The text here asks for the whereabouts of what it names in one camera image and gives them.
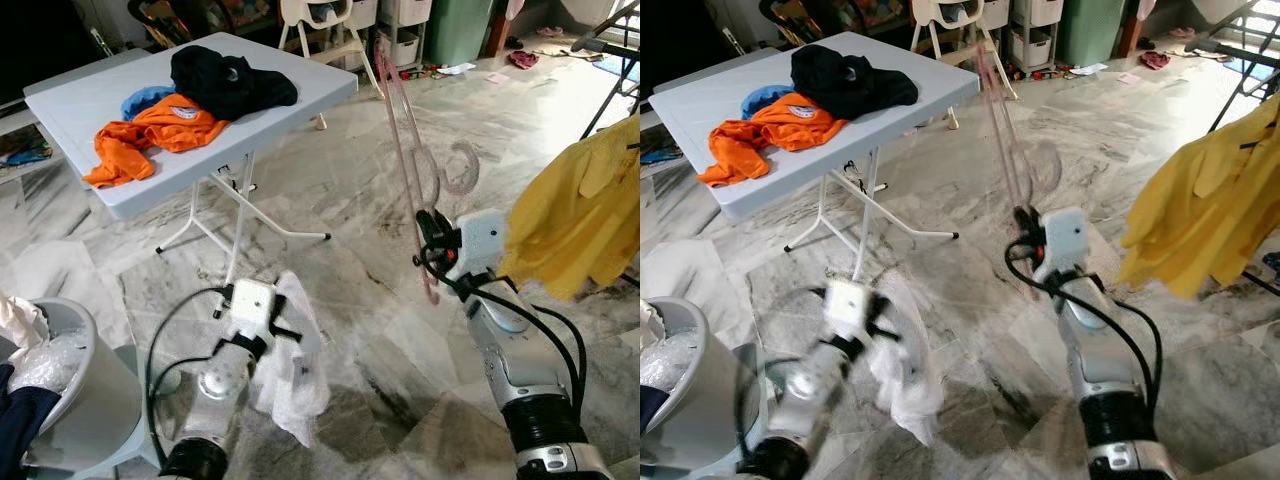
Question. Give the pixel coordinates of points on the yellow shirt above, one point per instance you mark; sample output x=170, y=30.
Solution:
x=580, y=210
x=1200, y=210

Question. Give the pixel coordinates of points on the cream garment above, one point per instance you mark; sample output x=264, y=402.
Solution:
x=20, y=322
x=650, y=325

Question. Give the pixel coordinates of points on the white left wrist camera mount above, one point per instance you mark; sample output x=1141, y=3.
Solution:
x=850, y=308
x=250, y=310

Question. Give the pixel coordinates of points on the grey laundry basket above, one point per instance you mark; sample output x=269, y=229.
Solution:
x=100, y=400
x=725, y=400

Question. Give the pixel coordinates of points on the blue cloth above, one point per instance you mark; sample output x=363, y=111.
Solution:
x=765, y=98
x=145, y=98

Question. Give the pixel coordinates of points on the red sandal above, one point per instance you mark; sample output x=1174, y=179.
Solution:
x=523, y=59
x=1155, y=59

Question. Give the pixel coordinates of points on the light grey folding table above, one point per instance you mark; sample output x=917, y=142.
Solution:
x=700, y=110
x=70, y=110

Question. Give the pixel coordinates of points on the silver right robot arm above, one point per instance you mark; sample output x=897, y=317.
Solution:
x=520, y=370
x=1110, y=370

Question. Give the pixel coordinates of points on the navy garment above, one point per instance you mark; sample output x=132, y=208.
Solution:
x=652, y=410
x=25, y=430

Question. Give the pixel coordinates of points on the white drawer tower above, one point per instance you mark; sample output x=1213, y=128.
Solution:
x=1035, y=45
x=405, y=45

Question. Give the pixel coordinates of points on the pink clothes hanger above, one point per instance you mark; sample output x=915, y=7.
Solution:
x=405, y=150
x=1005, y=150

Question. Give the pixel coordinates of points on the black drying rack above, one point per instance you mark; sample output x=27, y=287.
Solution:
x=1224, y=105
x=611, y=70

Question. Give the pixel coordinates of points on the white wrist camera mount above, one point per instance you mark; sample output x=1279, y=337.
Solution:
x=485, y=240
x=1066, y=240
x=850, y=308
x=250, y=310

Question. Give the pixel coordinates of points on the black garment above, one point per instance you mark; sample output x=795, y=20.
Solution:
x=225, y=85
x=850, y=85

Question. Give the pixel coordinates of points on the white high chair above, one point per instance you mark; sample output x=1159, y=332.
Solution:
x=930, y=12
x=300, y=12

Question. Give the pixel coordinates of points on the clear plastic bag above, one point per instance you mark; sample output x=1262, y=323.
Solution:
x=675, y=362
x=45, y=365

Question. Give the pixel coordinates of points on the pink hanging cloth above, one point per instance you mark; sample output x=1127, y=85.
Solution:
x=513, y=8
x=1145, y=8

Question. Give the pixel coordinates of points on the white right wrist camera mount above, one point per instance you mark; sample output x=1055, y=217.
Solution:
x=1066, y=240
x=485, y=240

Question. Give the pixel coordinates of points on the green storage bin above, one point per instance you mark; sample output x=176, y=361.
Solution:
x=1090, y=30
x=460, y=30

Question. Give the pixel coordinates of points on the orange garment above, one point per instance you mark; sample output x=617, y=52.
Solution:
x=150, y=130
x=770, y=130

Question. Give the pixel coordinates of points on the white shirt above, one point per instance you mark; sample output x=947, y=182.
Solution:
x=905, y=380
x=290, y=380

